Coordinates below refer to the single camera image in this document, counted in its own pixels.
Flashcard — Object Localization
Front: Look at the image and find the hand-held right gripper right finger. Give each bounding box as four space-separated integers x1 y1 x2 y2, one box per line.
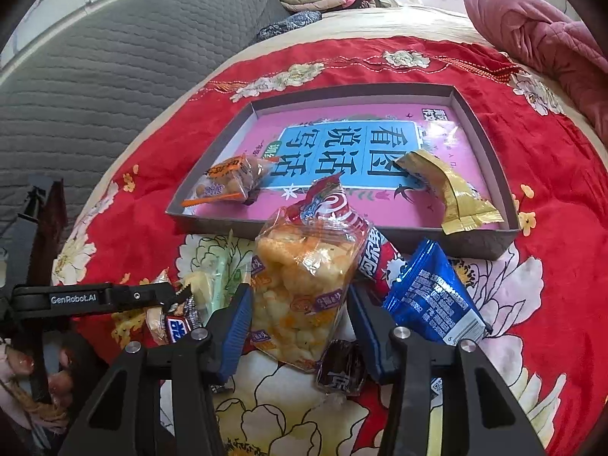
348 284 547 456

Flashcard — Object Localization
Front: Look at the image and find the red floral blanket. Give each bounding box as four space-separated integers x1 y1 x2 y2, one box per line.
47 38 608 456

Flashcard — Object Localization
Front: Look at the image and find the red cartoon snack packet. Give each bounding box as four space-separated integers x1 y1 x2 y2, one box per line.
304 175 404 295

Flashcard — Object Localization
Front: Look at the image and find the dark patterned cloth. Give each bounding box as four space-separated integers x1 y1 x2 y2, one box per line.
256 10 324 43

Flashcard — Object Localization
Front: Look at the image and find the light green snack packet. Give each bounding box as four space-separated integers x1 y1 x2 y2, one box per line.
183 233 252 324

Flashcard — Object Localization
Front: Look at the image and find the grey cardboard box pink bottom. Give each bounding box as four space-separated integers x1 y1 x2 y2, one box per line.
166 84 521 261

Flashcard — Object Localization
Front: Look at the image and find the orange peanut snack packet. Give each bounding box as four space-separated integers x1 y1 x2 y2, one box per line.
183 154 276 210

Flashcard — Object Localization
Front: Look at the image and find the gold snack packet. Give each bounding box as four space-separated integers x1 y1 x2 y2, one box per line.
394 149 505 236

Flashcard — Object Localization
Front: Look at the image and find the grey quilted cover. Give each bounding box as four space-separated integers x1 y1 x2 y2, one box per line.
0 0 288 257

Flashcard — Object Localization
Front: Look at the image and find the pink quilt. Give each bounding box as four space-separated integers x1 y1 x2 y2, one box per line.
463 0 608 146

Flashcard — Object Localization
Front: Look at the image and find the clear orange pastry packet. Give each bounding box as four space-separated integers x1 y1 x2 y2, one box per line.
142 268 179 347

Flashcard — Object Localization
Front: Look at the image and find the person's left hand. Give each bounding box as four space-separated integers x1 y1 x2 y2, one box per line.
45 342 79 407

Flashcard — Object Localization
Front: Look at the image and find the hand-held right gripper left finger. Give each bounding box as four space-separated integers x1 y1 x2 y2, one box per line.
57 282 255 456

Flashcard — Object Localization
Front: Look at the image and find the dark brown candy packet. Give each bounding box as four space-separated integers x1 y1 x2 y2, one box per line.
316 339 366 396

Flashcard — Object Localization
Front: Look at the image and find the clear bag of yellow puffs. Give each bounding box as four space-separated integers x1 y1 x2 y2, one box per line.
249 206 371 376

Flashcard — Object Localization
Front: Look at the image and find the blue snack packet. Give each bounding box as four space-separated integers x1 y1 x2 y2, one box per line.
382 239 492 347

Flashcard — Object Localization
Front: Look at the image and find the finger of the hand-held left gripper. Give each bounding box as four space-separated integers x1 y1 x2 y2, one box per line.
111 282 191 312

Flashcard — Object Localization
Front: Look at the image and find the dark chocolate bar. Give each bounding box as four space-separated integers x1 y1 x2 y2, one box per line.
161 294 210 345

